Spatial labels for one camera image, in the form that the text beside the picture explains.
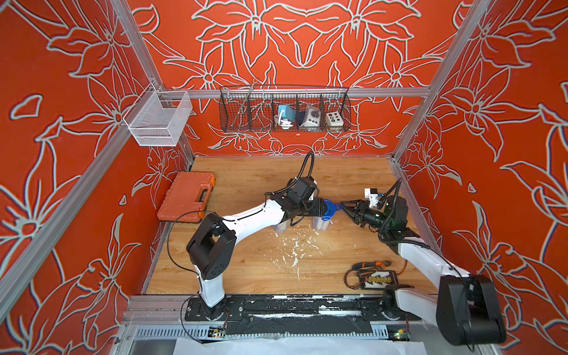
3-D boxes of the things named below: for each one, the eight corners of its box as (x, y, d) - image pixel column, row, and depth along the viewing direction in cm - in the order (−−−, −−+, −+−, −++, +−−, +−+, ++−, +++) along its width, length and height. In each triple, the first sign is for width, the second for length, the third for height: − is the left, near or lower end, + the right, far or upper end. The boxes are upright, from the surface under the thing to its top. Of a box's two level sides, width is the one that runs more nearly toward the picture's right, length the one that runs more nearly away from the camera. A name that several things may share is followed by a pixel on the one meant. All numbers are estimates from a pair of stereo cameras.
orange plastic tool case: (162, 222, 96) (156, 216, 92) (179, 178, 113) (175, 171, 109) (204, 222, 96) (200, 216, 92) (215, 177, 113) (213, 171, 109)
